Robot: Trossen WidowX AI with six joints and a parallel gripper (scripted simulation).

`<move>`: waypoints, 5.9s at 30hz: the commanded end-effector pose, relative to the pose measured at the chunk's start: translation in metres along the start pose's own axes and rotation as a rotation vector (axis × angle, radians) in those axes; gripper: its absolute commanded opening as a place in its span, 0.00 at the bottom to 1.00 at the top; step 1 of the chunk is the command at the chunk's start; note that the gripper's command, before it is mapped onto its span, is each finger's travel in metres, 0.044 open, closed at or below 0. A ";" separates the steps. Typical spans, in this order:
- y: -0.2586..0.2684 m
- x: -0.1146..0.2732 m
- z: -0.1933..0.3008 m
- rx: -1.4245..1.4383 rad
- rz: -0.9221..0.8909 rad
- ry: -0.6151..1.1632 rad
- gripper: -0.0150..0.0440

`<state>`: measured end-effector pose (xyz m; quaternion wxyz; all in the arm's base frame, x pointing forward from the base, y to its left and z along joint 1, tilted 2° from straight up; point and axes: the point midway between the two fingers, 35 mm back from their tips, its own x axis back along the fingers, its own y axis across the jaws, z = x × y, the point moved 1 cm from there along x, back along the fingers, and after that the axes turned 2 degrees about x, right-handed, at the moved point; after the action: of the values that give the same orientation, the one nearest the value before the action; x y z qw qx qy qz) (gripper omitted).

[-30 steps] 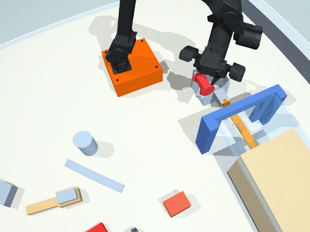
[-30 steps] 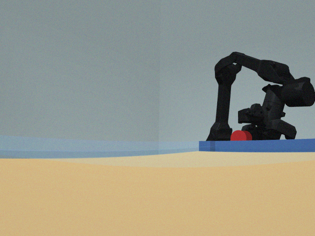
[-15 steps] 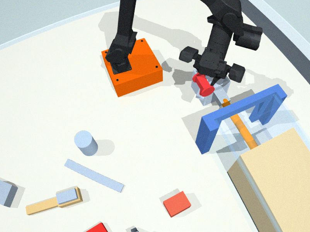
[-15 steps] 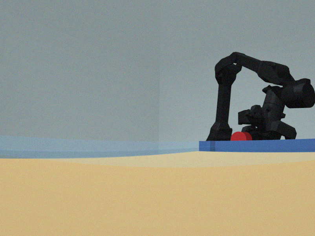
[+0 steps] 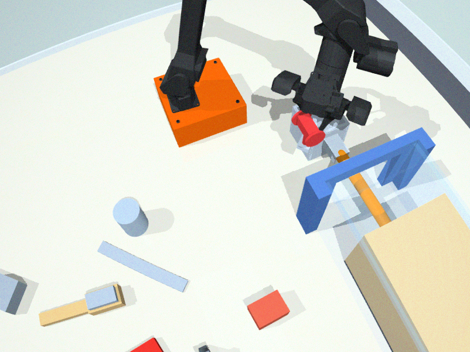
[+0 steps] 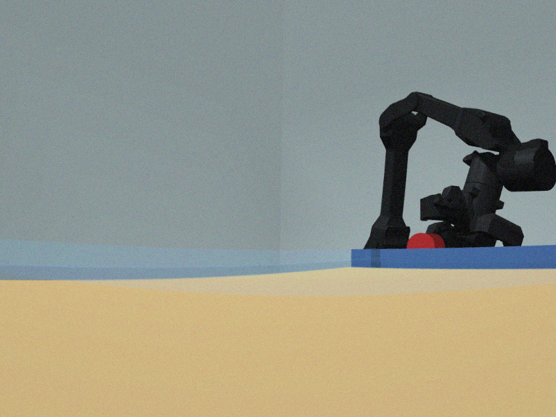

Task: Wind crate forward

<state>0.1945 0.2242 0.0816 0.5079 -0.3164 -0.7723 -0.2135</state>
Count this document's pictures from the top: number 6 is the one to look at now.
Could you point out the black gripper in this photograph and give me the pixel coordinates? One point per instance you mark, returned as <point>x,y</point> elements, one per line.
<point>486,226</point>

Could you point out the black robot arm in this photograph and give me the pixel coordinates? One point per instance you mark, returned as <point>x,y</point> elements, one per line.
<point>519,167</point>

